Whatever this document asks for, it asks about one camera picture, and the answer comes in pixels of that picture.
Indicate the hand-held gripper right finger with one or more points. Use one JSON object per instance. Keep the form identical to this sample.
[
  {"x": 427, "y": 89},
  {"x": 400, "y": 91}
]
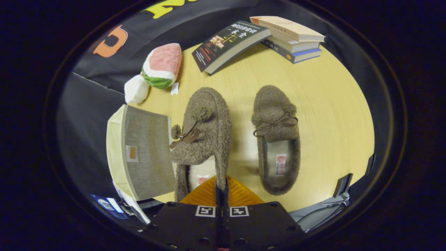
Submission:
[{"x": 258, "y": 226}]

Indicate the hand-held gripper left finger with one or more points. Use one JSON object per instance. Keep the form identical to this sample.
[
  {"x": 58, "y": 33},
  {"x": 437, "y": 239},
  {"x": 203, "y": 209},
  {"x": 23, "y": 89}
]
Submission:
[{"x": 188, "y": 226}]

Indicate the grey fabric storage box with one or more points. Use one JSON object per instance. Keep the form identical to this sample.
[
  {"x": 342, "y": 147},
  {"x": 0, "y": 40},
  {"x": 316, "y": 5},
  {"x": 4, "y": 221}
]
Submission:
[{"x": 148, "y": 153}]

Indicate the brown fuzzy slipper shoe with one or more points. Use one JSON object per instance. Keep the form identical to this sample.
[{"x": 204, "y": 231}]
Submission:
[
  {"x": 273, "y": 104},
  {"x": 209, "y": 115}
]

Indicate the white paper sheet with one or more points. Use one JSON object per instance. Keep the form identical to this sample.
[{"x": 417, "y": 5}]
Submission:
[{"x": 134, "y": 205}]

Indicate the blue printed packet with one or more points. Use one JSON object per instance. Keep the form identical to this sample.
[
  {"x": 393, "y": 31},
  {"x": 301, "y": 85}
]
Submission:
[{"x": 108, "y": 205}]

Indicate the white plush toy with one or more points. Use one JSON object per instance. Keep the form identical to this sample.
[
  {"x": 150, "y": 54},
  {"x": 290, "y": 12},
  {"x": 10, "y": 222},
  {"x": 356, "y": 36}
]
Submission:
[{"x": 136, "y": 90}]

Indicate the watermelon slice plush toy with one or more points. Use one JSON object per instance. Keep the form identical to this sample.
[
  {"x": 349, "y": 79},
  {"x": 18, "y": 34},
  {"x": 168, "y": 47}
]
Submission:
[{"x": 162, "y": 64}]

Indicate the blue cover book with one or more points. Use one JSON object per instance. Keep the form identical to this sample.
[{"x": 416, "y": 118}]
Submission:
[{"x": 299, "y": 55}]

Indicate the white cover book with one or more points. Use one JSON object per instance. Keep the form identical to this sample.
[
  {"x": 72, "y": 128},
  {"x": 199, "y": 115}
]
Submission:
[{"x": 296, "y": 44}]

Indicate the black cover book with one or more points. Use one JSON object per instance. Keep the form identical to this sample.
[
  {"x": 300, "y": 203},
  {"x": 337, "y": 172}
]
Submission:
[{"x": 228, "y": 42}]

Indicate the cream cover book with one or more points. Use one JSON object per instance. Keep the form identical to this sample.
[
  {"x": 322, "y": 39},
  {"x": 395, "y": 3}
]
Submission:
[{"x": 289, "y": 28}]

